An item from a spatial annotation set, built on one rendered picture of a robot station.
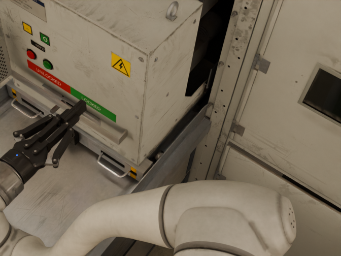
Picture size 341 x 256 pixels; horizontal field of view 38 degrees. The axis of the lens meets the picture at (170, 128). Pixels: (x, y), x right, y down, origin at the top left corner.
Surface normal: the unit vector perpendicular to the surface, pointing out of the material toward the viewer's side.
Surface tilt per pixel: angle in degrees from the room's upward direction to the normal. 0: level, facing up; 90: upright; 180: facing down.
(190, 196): 31
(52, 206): 0
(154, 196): 43
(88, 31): 90
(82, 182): 0
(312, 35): 90
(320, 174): 89
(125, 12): 0
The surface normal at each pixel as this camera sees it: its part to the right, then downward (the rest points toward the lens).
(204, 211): -0.38, -0.73
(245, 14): -0.56, 0.63
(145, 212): -0.63, -0.24
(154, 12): 0.11, -0.58
